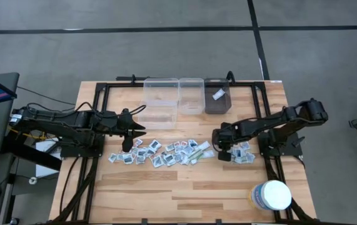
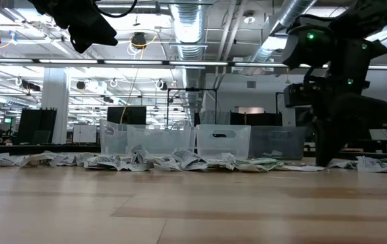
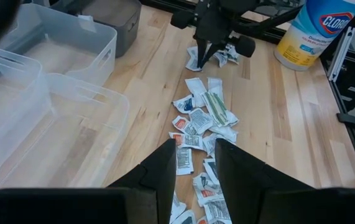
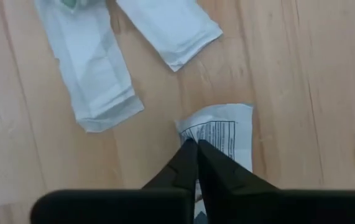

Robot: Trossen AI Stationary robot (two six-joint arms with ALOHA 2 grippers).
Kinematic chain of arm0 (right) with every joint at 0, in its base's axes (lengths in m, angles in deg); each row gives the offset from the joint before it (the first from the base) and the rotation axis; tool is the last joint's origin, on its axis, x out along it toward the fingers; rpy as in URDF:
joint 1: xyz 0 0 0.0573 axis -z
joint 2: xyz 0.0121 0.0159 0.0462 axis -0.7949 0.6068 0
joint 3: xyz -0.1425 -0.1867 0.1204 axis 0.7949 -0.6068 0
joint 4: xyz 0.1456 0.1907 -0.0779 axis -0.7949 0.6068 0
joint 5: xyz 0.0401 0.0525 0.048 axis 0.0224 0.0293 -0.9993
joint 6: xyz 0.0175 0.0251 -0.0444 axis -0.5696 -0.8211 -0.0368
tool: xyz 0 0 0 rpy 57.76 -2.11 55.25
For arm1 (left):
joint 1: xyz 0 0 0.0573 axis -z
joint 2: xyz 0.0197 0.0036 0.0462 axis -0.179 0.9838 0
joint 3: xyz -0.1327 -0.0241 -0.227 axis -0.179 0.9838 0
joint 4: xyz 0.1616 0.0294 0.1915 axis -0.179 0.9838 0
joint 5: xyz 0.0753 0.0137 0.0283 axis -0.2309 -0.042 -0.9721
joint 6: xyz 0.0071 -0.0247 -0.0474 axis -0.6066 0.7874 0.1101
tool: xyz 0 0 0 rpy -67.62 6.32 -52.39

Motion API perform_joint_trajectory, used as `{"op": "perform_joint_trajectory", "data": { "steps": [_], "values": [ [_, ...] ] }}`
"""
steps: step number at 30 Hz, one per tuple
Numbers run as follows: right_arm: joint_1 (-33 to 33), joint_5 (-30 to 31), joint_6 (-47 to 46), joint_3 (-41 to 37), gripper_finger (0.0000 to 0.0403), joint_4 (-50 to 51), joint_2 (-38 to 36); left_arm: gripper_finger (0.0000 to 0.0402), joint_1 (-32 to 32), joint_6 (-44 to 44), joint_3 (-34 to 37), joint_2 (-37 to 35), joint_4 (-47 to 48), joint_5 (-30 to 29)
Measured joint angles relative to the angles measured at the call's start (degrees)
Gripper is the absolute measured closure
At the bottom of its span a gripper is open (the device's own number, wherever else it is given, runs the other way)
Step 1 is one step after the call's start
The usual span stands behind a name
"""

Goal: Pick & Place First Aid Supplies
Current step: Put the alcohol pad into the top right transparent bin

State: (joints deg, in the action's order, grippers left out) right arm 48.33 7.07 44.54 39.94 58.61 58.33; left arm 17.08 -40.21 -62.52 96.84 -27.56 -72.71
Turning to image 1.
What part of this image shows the yellow cable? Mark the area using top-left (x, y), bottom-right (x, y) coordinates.
top-left (9, 127), bottom-right (49, 141)

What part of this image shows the large clear plastic bin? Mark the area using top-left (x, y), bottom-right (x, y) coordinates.
top-left (138, 77), bottom-right (179, 131)

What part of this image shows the black aluminium table frame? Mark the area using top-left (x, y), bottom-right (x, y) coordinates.
top-left (48, 79), bottom-right (319, 225)

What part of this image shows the dark grey plastic bin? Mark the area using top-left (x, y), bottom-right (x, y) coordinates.
top-left (203, 77), bottom-right (233, 115)

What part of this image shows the small clear plastic bin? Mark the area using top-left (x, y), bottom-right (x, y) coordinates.
top-left (178, 77), bottom-right (206, 116)

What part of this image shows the black desk beam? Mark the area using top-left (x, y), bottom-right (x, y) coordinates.
top-left (3, 134), bottom-right (63, 172)

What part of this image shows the white box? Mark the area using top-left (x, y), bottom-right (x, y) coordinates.
top-left (35, 138), bottom-right (61, 179)

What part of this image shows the thin black cable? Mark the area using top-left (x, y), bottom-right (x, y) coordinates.
top-left (17, 86), bottom-right (76, 106)

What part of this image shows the black bar clamp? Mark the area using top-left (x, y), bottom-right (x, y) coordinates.
top-left (115, 74), bottom-right (166, 83)

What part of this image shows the black hook clamp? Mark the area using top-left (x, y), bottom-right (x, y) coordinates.
top-left (226, 71), bottom-right (237, 86)

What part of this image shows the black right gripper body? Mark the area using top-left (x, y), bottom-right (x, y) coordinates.
top-left (211, 121), bottom-right (242, 163)

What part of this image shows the green-striped bandage wrapper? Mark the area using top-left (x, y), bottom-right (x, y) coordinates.
top-left (188, 148), bottom-right (204, 161)

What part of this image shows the white-lidded round jar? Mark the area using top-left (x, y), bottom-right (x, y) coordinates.
top-left (248, 179), bottom-right (293, 211)

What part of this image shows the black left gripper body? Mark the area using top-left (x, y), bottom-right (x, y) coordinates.
top-left (113, 108), bottom-right (134, 153)

